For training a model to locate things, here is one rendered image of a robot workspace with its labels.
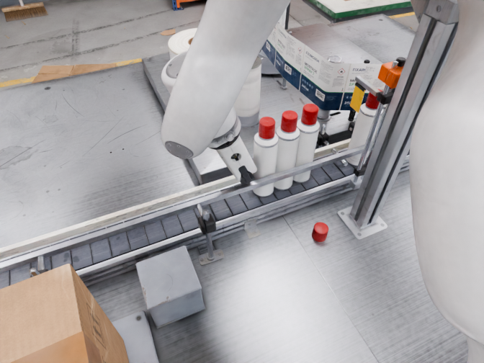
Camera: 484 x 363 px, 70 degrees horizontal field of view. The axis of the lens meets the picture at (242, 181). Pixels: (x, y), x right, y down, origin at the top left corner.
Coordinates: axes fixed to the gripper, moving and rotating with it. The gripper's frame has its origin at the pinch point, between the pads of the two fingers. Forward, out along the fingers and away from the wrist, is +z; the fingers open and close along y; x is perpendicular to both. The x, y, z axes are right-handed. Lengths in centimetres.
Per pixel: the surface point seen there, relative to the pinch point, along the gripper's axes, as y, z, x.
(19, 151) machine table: 46, -7, 52
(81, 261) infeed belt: -2.6, -7.0, 37.6
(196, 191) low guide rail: 3.2, -0.9, 11.3
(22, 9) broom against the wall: 395, 54, 104
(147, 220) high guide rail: -4.4, -9.6, 21.0
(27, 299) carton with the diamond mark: -23.2, -29.8, 30.0
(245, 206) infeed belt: -2.6, 6.1, 3.3
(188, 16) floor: 329, 117, -44
